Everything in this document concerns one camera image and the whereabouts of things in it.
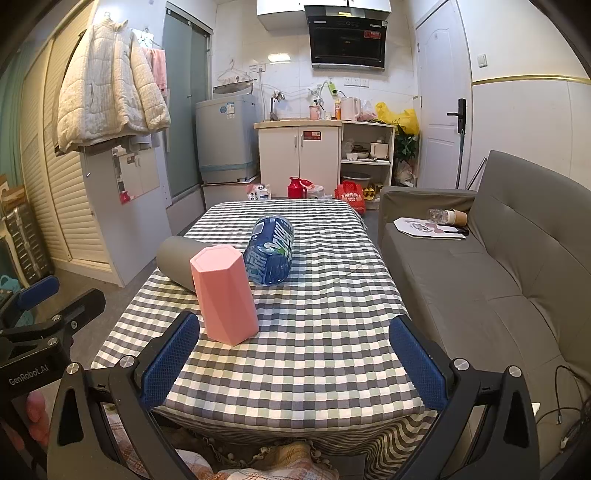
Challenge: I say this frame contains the wall mirror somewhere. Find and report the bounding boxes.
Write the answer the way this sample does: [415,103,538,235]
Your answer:
[112,145,160,205]

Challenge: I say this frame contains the checkered tablecloth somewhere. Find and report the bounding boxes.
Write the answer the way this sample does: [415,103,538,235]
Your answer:
[91,199,439,480]

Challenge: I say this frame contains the white door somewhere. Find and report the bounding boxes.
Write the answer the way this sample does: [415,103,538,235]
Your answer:
[414,21,472,190]

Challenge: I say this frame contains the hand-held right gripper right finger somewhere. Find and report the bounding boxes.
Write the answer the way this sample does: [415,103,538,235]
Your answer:
[389,316,541,480]

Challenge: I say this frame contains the louvred wardrobe doors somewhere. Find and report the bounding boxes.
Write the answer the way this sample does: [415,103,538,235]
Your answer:
[18,0,126,288]

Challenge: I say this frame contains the green plant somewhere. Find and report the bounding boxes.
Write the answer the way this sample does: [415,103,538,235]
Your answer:
[394,124,421,161]

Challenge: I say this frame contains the dark suitcase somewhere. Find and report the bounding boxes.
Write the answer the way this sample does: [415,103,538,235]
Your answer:
[0,200,54,288]

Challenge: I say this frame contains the frosted glass door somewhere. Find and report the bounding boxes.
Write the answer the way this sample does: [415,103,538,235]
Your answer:
[163,2,213,205]

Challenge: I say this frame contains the grey washing machine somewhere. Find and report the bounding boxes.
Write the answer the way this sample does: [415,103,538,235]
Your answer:
[195,93,259,184]

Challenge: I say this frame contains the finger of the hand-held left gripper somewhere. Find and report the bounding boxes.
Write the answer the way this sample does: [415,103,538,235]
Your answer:
[0,276,61,329]
[0,288,107,354]

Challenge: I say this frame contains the black cable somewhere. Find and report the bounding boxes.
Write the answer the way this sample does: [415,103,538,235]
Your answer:
[534,364,591,450]

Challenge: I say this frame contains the person's left hand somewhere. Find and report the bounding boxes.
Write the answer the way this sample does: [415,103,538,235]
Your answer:
[0,390,51,467]

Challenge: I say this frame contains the white wire hanger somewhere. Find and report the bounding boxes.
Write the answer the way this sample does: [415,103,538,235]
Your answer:
[216,59,256,88]

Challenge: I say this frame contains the black door handle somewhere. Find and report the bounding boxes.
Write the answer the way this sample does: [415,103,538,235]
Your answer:
[447,98,467,133]

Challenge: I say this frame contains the red shopping bag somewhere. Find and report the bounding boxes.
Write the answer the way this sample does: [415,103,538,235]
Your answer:
[335,181,367,217]

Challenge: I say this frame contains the white sink cabinet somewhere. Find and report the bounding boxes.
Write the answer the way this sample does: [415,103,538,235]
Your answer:
[254,120,343,199]

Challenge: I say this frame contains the white electric kettle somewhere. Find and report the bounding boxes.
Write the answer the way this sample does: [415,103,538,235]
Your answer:
[340,97,362,123]

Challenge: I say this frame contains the blue label plastic bottle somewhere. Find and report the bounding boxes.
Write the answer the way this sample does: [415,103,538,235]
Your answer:
[242,215,296,286]

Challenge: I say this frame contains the grey sofa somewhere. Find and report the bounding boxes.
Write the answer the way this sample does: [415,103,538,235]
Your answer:
[378,150,591,472]

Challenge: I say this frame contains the pink hexagonal cup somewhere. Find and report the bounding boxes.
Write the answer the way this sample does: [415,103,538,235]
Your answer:
[190,244,259,346]

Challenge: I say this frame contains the open shelf unit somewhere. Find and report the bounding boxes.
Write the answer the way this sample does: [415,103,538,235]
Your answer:
[339,122,397,191]

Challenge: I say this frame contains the grey cup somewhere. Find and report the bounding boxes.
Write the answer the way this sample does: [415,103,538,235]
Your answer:
[157,235,211,294]

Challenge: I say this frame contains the black range hood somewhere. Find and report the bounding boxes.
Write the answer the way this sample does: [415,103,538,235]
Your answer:
[304,4,389,71]

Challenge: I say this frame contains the white puffer jacket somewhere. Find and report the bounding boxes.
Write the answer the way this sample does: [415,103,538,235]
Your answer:
[55,19,171,154]

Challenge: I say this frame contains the yellow plastic bag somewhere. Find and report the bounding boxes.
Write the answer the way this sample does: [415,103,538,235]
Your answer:
[375,102,420,136]

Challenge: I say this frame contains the printed paper sheet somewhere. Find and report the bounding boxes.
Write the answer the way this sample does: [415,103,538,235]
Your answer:
[393,217,467,241]

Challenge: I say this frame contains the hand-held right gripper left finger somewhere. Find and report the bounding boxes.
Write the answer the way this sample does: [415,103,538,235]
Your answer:
[46,310,201,480]

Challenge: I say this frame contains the pink towel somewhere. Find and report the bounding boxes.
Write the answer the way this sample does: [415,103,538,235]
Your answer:
[144,47,168,94]

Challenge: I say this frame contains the white wall cabinet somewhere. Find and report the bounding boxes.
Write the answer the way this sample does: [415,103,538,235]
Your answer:
[257,0,392,31]

